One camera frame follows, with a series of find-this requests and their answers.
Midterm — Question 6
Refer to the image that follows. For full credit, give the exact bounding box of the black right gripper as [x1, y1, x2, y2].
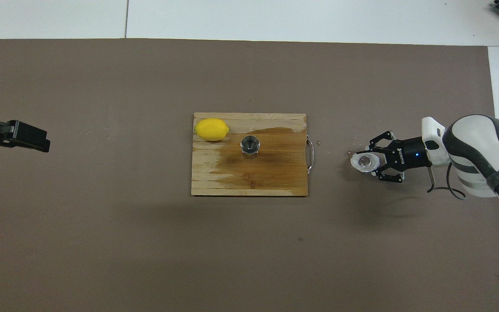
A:
[368, 129, 433, 184]

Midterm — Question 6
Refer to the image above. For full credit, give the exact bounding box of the small clear plastic cup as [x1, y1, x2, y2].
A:
[350, 151, 381, 174]

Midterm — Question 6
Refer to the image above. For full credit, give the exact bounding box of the steel double jigger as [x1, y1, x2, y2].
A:
[240, 134, 261, 156]

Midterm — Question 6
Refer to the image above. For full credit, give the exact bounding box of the wooden cutting board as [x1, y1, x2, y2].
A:
[191, 112, 315, 198]

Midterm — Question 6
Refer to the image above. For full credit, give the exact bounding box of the brown table mat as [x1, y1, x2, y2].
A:
[0, 38, 499, 312]

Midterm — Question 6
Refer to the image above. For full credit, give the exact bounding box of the yellow lemon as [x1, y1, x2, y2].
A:
[194, 118, 230, 142]

